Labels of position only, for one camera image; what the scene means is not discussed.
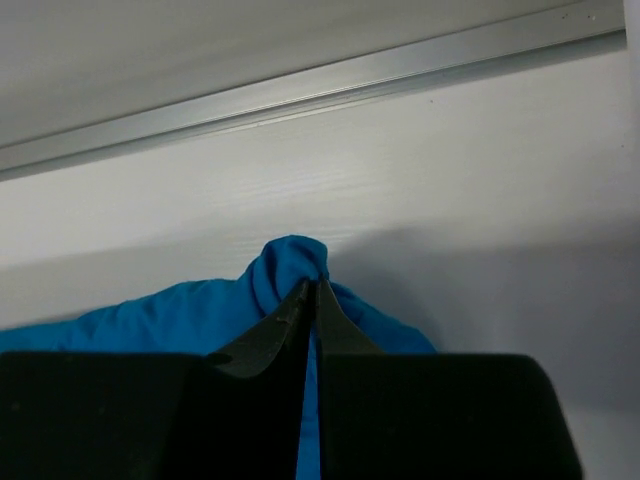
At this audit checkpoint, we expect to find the blue t shirt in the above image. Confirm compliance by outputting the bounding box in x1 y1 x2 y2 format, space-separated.
1 235 436 479

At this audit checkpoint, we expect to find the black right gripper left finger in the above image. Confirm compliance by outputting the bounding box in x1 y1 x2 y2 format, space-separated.
1 281 311 479

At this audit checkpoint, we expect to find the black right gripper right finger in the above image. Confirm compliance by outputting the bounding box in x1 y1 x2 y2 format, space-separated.
315 280 583 479

